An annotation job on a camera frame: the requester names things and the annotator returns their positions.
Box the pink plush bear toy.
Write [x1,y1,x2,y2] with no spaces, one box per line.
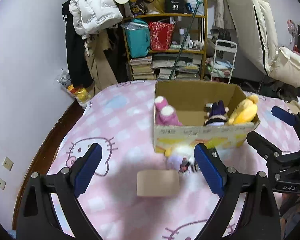
[154,96,183,126]

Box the white puffer jacket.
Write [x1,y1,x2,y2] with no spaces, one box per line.
[69,0,123,40]

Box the small brown cardboard piece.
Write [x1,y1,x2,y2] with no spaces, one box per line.
[136,170,180,197]

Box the red patterned bag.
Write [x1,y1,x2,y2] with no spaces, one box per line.
[149,22,175,51]

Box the yellow wooden shelf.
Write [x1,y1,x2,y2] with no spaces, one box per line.
[122,0,207,79]

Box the purple plush doll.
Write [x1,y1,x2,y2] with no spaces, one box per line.
[204,100,229,126]

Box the printed cardboard box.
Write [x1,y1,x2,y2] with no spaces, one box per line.
[153,80,260,153]

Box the purple toy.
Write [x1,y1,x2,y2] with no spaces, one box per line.
[166,155,200,174]

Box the black box marked 40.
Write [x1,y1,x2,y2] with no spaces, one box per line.
[165,0,185,14]

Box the white fluffy plush toy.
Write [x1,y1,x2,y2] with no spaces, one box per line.
[164,144,195,164]

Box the white metal trolley cart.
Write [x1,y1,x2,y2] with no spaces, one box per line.
[206,39,238,83]

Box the teal storage bag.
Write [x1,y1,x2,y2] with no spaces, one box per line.
[121,19,150,58]

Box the cream folded mattress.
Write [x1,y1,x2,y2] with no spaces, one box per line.
[226,0,300,87]

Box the green broom stick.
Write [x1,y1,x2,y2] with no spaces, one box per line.
[168,0,203,80]

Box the yellow round plush pouch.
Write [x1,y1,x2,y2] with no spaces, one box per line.
[226,94,259,125]

